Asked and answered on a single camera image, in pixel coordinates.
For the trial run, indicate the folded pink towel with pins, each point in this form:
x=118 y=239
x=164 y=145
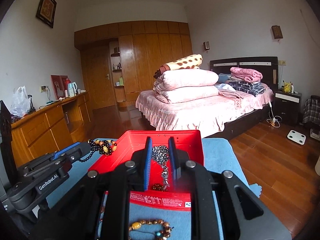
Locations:
x=248 y=75

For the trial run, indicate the bed with pink cover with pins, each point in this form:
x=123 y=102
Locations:
x=214 y=116

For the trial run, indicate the black bedside table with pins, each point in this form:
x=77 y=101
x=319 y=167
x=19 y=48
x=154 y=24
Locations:
x=287 y=106

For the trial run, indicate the white plastic bag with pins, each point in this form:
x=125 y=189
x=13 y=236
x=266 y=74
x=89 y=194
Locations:
x=20 y=104

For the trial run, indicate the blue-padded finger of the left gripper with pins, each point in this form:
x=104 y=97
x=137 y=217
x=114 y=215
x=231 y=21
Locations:
x=74 y=152

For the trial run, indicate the white electric kettle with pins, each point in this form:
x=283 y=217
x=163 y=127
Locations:
x=72 y=88

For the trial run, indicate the dark wooden headboard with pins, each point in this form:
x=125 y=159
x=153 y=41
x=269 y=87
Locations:
x=267 y=65

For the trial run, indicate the black bead necklace amber beads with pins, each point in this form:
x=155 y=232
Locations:
x=103 y=147

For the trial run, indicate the plaid bag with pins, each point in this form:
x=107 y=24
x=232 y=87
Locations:
x=312 y=110

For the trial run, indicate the wooden wardrobe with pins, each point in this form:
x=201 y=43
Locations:
x=118 y=60

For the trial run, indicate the small wall switch box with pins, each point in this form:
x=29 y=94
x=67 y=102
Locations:
x=206 y=46

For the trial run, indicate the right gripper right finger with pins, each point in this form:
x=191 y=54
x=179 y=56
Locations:
x=206 y=192

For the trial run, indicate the folded pink quilts stack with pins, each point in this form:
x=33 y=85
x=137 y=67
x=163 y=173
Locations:
x=178 y=86

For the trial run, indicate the brown wall ornament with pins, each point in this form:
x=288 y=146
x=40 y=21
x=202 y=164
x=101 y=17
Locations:
x=277 y=33

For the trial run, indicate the yellow pikachu plush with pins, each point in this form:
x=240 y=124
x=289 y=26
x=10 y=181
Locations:
x=287 y=87

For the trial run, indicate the red metal tin box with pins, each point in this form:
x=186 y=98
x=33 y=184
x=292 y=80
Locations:
x=160 y=193

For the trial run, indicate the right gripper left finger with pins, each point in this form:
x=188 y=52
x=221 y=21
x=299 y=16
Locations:
x=131 y=175

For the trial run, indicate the wooden sideboard cabinet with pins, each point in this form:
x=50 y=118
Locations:
x=52 y=128

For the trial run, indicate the blue table mat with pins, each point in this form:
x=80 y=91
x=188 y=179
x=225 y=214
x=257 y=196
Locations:
x=218 y=156

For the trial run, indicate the folded plaid clothes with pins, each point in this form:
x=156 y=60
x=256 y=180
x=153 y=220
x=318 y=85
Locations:
x=249 y=88

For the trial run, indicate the framed wall picture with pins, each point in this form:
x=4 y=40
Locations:
x=46 y=12

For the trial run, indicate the red picture frame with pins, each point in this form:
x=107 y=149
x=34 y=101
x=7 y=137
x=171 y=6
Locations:
x=59 y=84

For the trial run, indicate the white bathroom scale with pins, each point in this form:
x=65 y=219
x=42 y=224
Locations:
x=296 y=137

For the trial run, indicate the white appliance on floor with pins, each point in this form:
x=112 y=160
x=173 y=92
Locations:
x=317 y=166

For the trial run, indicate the giraffe spotted blanket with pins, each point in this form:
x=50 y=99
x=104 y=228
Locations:
x=190 y=62

